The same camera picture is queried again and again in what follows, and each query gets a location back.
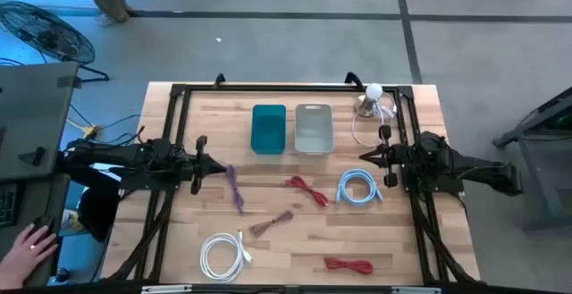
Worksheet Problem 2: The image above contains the yellow extension plug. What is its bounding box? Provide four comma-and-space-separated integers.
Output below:
66, 118, 100, 139

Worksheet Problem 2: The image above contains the grey metal stand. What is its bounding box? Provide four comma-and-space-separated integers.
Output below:
492, 86, 572, 233

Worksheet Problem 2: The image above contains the black floor fan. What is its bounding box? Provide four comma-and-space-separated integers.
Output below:
0, 1, 111, 83

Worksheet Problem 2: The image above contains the white bulb brass lamp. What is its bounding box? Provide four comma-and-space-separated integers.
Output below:
353, 82, 385, 119

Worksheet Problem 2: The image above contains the light blue cable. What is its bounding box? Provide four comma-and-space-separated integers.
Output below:
335, 168, 384, 206

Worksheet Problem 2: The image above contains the purple cable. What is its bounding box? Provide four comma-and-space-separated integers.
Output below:
224, 164, 246, 215

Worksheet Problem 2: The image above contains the teal plastic bin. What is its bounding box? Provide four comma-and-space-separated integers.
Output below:
250, 104, 288, 155

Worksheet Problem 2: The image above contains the white lamp cable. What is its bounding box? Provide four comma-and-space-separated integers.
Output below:
351, 92, 399, 148

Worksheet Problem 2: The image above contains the silver metal bracket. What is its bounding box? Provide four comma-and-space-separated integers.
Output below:
391, 286, 443, 294
141, 284, 194, 294

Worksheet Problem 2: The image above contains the black chair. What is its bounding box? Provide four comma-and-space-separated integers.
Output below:
66, 164, 122, 244

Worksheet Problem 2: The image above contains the grey desk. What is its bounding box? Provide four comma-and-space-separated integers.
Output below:
0, 60, 82, 289

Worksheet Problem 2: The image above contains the person's hand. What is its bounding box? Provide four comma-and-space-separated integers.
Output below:
0, 223, 60, 290

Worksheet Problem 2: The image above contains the black desk clamp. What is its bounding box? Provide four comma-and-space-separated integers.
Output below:
18, 146, 47, 167

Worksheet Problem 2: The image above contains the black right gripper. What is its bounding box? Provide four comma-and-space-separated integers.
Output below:
359, 124, 410, 189

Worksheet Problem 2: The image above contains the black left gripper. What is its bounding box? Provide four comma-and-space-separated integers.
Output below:
180, 135, 228, 196

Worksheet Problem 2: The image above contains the black keyboard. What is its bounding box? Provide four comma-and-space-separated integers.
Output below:
0, 181, 20, 229

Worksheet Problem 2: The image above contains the black aluminium table frame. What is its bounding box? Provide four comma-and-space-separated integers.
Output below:
102, 72, 482, 286

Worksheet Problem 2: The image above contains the red cable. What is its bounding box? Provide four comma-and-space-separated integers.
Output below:
324, 256, 374, 276
284, 175, 331, 208

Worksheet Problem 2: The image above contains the grey plastic bin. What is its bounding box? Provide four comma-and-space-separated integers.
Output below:
293, 103, 335, 156

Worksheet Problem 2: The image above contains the brown cable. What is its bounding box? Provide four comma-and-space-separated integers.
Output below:
248, 210, 295, 238

